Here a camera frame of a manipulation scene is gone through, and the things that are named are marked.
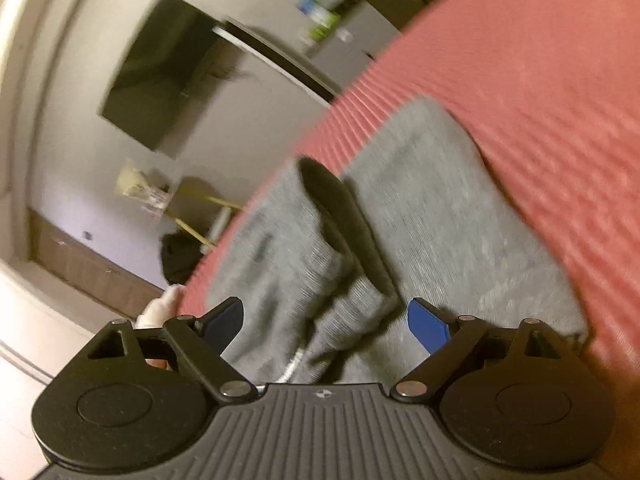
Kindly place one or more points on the grey cabinet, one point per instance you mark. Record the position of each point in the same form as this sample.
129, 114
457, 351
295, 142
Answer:
350, 40

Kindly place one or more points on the grey pants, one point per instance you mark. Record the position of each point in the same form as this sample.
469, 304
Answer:
425, 210

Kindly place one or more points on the pale pink plush pillow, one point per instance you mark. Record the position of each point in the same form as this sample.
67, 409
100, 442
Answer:
160, 306

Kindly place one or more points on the yellow side table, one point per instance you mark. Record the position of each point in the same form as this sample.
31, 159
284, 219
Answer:
200, 205

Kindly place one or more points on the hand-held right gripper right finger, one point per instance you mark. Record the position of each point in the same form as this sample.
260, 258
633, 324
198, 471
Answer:
427, 327

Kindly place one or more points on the green packet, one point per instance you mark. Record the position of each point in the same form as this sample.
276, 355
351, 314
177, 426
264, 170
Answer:
322, 27

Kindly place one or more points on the pink ribbed blanket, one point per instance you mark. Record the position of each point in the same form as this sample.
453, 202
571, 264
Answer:
525, 85

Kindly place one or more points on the black wall television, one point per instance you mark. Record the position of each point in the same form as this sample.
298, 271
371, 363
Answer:
160, 70

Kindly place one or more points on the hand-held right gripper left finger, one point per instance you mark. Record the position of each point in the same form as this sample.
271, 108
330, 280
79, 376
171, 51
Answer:
225, 322

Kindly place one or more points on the dark cloth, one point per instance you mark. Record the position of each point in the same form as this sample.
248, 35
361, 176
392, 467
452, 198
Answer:
180, 257

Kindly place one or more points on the flower bouquet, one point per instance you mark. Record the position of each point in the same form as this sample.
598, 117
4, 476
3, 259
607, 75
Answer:
142, 187

